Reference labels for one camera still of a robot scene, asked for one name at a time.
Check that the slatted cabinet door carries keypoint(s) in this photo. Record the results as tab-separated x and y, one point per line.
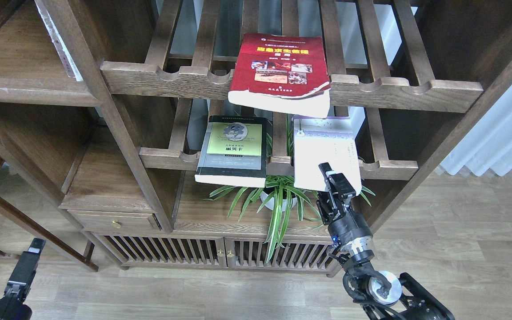
167	251
293	256

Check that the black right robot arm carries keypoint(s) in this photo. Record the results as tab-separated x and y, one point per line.
382	295

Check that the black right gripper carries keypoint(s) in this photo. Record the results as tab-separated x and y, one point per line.
344	224

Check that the right slatted cabinet door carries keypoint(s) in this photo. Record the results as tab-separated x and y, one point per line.
293	256

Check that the dark wooden bookshelf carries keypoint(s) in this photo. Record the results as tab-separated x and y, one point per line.
425	70

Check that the wooden drawer brass knob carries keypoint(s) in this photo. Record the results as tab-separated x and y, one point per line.
115	221

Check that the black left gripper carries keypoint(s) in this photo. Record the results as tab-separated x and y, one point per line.
12	305

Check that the left slatted cabinet door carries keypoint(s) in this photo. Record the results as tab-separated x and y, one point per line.
167	251

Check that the green spider plant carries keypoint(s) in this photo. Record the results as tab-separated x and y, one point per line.
282	198

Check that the white lilac book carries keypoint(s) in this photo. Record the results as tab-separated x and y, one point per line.
320	140

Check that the black green cover book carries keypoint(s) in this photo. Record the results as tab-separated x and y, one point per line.
233	152

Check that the white upright book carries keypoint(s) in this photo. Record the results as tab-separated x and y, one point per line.
61	49

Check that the white curtain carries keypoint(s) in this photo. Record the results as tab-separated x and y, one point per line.
487	148

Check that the red paperback book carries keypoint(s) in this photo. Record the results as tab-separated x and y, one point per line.
282	74

